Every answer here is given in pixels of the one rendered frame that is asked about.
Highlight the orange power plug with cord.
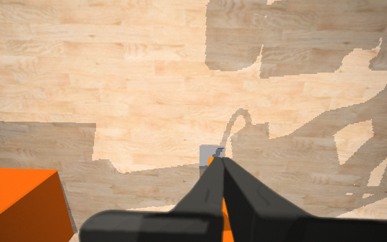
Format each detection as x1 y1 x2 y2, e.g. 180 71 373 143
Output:
208 157 234 242

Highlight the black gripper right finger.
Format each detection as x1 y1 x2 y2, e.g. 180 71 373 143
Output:
222 157 387 242

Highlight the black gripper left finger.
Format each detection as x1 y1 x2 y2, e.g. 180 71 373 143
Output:
79 157 224 242

